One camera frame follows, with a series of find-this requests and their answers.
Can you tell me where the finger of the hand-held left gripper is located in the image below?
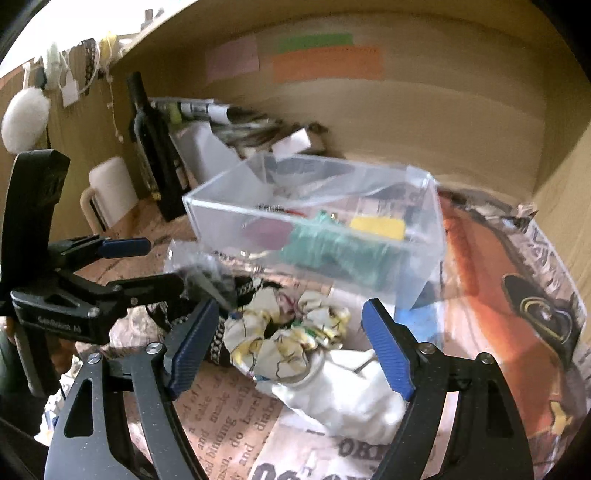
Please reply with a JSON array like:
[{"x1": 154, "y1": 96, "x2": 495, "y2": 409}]
[
  {"x1": 69, "y1": 272, "x2": 186, "y2": 324},
  {"x1": 50, "y1": 236, "x2": 152, "y2": 274}
]

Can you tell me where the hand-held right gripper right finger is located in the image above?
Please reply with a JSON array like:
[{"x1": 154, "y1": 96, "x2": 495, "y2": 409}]
[{"x1": 361, "y1": 298, "x2": 532, "y2": 480}]

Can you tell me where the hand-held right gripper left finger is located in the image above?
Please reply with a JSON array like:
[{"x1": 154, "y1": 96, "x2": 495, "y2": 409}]
[{"x1": 46, "y1": 298, "x2": 221, "y2": 480}]

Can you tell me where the clear plastic bag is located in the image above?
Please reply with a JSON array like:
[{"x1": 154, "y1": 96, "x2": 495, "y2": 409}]
[{"x1": 165, "y1": 239, "x2": 260, "y2": 311}]

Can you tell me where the floral white yellow scrunchie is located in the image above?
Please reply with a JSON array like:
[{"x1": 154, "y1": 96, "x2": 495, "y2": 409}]
[{"x1": 225, "y1": 287, "x2": 352, "y2": 382}]

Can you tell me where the clear acrylic box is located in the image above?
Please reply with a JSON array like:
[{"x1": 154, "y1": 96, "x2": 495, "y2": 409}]
[{"x1": 183, "y1": 154, "x2": 448, "y2": 311}]

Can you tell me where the black white patterned hair band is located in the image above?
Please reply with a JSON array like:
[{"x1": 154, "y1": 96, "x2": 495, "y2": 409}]
[{"x1": 152, "y1": 274, "x2": 279, "y2": 368}]

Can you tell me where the blue cloth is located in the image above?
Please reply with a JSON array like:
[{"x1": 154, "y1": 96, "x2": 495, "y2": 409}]
[{"x1": 396, "y1": 301, "x2": 445, "y2": 354}]

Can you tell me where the white cloth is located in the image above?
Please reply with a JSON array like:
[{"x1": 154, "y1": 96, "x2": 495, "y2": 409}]
[{"x1": 255, "y1": 348, "x2": 410, "y2": 440}]

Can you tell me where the white mug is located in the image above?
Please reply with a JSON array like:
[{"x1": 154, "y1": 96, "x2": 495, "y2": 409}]
[{"x1": 80, "y1": 156, "x2": 140, "y2": 234}]

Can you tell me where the dark wine bottle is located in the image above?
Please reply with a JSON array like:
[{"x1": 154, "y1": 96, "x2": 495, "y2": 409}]
[{"x1": 126, "y1": 71, "x2": 191, "y2": 222}]

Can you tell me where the green scrunchie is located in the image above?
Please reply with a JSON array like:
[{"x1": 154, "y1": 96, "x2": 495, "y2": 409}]
[{"x1": 281, "y1": 210, "x2": 394, "y2": 288}]

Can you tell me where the yellow sponge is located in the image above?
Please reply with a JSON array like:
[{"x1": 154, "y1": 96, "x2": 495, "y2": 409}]
[{"x1": 349, "y1": 216, "x2": 407, "y2": 242}]

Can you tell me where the dark red pouch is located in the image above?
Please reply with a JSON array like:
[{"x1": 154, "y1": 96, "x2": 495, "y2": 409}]
[{"x1": 244, "y1": 220, "x2": 293, "y2": 253}]

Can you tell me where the printed newspaper table cover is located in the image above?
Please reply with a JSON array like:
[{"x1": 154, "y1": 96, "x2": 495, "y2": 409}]
[{"x1": 74, "y1": 185, "x2": 583, "y2": 480}]

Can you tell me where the bundle of marker pens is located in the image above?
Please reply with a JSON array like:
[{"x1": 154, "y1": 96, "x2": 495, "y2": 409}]
[{"x1": 154, "y1": 97, "x2": 242, "y2": 126}]

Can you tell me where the white fluffy pompom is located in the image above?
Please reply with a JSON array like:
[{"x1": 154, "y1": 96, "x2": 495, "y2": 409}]
[{"x1": 1, "y1": 88, "x2": 51, "y2": 152}]

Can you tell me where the white hanging tag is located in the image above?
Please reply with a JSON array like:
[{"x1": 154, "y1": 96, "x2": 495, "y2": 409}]
[{"x1": 60, "y1": 76, "x2": 80, "y2": 108}]

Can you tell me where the patterned hanging headband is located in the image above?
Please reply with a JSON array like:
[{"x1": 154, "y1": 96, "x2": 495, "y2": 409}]
[{"x1": 68, "y1": 38, "x2": 102, "y2": 97}]

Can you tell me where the small white block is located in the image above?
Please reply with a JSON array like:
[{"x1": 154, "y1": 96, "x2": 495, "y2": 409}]
[{"x1": 271, "y1": 128, "x2": 311, "y2": 158}]

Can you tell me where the pink sticky note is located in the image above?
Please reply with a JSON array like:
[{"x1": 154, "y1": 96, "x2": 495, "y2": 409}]
[{"x1": 205, "y1": 36, "x2": 260, "y2": 84}]

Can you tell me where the orange sticky note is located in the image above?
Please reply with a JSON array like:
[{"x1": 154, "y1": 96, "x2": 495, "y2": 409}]
[{"x1": 271, "y1": 45, "x2": 385, "y2": 84}]

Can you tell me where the green sticky note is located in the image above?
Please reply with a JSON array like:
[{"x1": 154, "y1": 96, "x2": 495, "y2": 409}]
[{"x1": 276, "y1": 32, "x2": 354, "y2": 53}]

